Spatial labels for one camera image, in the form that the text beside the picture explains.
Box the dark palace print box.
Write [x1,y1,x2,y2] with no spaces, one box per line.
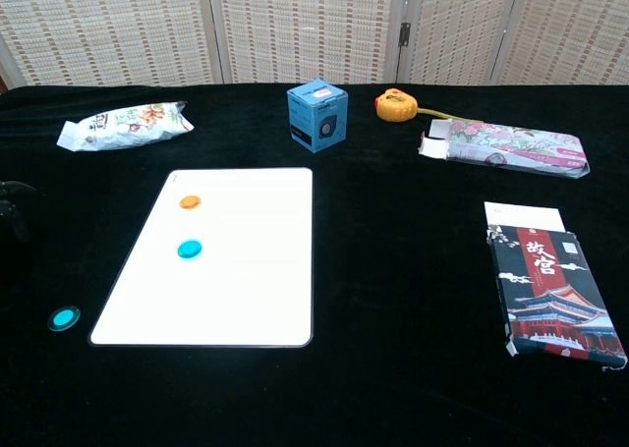
[483,200,629,372]

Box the bamboo folding screen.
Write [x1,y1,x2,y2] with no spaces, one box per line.
[0,0,629,87]

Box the white snack bag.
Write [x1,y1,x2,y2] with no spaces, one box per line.
[56,100,195,152]

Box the white magnetic board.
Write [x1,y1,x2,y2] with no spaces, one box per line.
[86,166,315,349]

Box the blue cube carton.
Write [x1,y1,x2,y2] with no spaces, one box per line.
[286,78,349,154]

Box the long floral print box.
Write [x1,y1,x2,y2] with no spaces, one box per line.
[418,117,592,180]

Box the yellow tape measure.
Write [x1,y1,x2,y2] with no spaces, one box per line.
[374,87,486,124]

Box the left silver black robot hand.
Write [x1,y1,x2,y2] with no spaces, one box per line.
[0,180,38,243]

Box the black velvet table cloth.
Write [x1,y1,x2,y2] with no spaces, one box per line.
[0,82,629,447]

